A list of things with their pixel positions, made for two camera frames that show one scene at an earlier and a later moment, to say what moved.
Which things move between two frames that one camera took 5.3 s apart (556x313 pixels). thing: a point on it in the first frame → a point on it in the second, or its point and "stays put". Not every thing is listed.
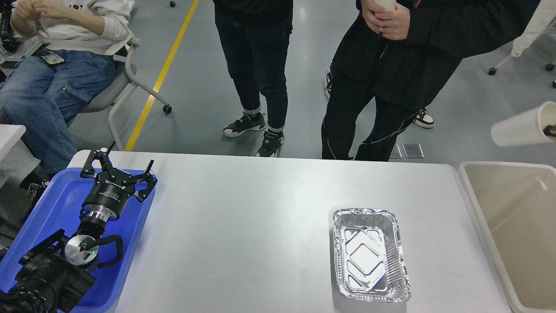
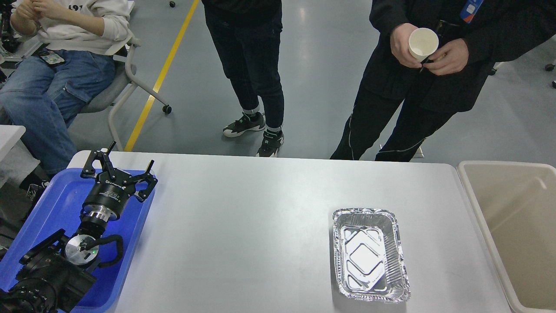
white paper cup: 388,5 → 422,42
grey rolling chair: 123,83 stays put
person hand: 398,28 → 450,59
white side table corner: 9,135 stays put
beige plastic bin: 512,208 stays put
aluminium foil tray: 370,264 stays put
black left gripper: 112,187 stays put
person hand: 376,17 → 399,47
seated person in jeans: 67,49 stays put
